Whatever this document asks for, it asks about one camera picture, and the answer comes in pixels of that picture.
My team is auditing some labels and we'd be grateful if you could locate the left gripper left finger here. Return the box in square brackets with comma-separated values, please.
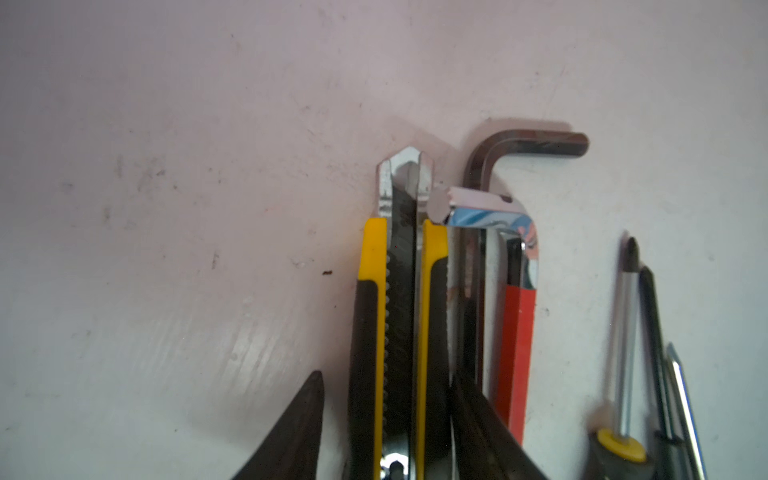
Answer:
[233, 370, 325, 479]

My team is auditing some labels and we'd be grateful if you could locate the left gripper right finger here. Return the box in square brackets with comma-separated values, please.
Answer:
[451, 371, 546, 480]

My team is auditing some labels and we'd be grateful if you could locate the yellow black utility knife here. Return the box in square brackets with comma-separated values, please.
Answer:
[344, 147, 453, 479]

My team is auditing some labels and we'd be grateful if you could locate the yellow black screwdriver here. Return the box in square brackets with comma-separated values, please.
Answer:
[586, 236, 654, 479]

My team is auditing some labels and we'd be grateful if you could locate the red sleeved hex key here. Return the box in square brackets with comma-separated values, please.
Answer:
[427, 186, 539, 443]

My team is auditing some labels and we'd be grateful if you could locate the dark steel hex key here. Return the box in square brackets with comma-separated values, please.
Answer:
[457, 129, 590, 386]

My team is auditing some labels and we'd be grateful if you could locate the clear handled screwdriver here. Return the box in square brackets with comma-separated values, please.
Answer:
[666, 342, 707, 480]

